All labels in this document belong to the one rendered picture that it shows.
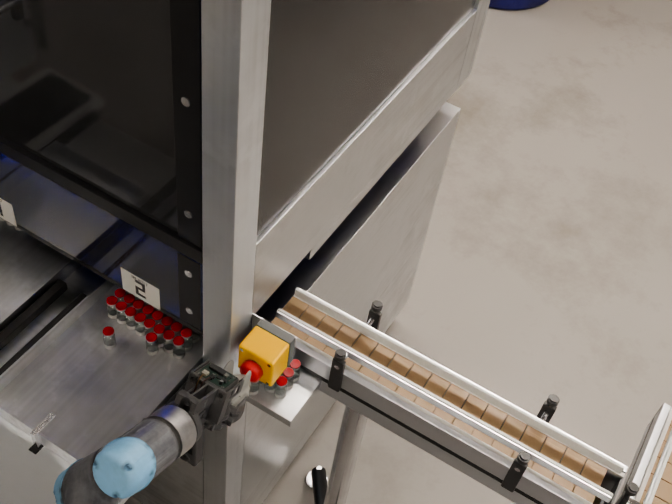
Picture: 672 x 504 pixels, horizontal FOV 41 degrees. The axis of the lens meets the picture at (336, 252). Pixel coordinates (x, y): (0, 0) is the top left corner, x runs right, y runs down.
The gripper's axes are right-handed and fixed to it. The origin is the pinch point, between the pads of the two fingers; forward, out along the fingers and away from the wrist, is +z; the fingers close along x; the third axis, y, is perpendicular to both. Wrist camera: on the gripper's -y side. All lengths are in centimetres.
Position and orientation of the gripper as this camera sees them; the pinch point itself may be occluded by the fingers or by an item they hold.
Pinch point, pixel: (241, 383)
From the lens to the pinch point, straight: 153.2
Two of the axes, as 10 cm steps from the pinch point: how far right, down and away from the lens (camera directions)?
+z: 4.2, -2.7, 8.7
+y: 3.2, -8.5, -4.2
